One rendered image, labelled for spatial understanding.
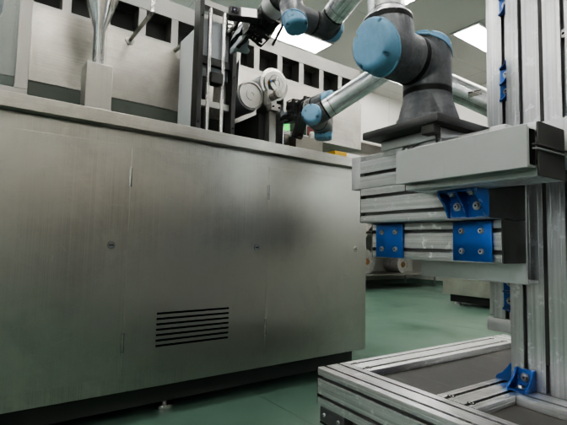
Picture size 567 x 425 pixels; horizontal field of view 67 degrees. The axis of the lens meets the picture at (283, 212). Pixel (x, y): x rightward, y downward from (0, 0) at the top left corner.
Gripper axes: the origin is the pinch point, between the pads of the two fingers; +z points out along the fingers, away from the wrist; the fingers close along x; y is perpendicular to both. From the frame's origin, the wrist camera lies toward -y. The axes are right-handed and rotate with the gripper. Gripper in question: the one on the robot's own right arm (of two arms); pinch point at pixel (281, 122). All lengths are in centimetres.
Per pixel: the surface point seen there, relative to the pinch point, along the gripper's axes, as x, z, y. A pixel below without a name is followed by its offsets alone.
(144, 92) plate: 54, 30, 10
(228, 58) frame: 35.1, -12.7, 16.2
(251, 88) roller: 17.7, -2.4, 11.2
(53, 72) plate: 90, 30, 10
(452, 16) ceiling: -255, 73, 171
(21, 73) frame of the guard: 104, -26, -12
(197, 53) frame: 49, -15, 13
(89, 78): 82, 3, 2
